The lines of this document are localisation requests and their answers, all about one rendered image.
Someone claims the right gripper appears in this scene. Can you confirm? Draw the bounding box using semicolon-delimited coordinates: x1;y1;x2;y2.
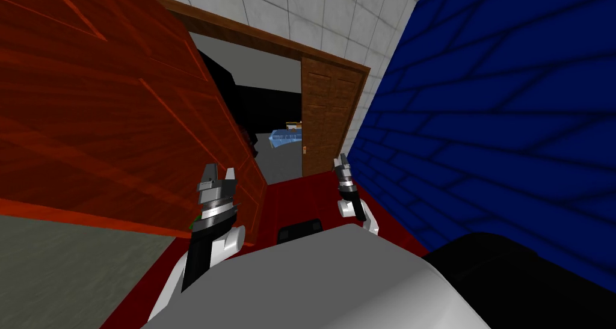
333;153;355;180

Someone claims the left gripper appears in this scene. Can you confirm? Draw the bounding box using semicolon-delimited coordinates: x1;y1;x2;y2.
196;163;239;206

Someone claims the brown panelled door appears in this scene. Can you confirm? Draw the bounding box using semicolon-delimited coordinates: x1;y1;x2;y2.
301;57;371;178

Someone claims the blue sofa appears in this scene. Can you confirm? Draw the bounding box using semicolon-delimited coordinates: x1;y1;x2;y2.
269;129;304;149

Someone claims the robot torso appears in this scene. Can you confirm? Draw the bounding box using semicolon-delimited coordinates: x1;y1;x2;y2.
139;217;493;329

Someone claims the red wooden door leaf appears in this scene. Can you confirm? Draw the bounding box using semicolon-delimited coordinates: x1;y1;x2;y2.
0;0;268;246

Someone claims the dark door handle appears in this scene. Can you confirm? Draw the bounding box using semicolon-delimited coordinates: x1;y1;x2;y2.
242;125;258;152

